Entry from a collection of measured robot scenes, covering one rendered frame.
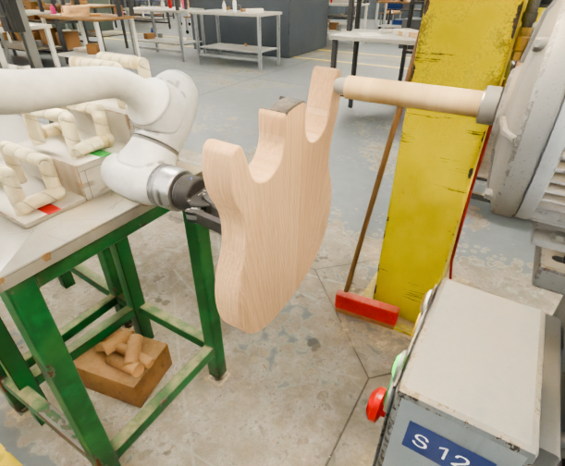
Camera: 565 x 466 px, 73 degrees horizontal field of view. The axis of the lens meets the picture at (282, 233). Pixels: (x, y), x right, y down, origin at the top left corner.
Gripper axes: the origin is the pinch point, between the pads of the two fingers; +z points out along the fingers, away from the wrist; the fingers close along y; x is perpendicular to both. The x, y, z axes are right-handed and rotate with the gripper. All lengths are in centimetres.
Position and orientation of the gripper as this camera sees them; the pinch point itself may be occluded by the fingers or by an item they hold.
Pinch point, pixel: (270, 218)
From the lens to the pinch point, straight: 69.7
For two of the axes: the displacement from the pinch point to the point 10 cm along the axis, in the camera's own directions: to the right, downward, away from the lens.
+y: -4.9, 5.4, -6.9
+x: -0.2, -8.0, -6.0
